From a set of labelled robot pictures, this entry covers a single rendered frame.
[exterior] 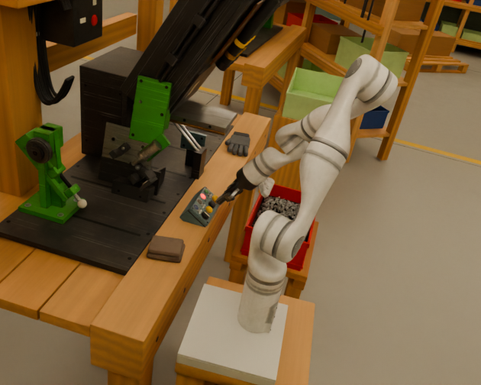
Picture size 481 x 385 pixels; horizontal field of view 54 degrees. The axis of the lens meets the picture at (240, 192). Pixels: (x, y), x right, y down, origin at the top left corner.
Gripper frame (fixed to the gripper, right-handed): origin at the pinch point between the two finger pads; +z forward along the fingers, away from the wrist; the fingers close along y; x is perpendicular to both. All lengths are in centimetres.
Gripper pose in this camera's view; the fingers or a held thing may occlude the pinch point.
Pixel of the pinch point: (221, 198)
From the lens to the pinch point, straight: 151.3
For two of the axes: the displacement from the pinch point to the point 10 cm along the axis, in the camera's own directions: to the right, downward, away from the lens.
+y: -2.6, 4.8, -8.3
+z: -6.7, 5.3, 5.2
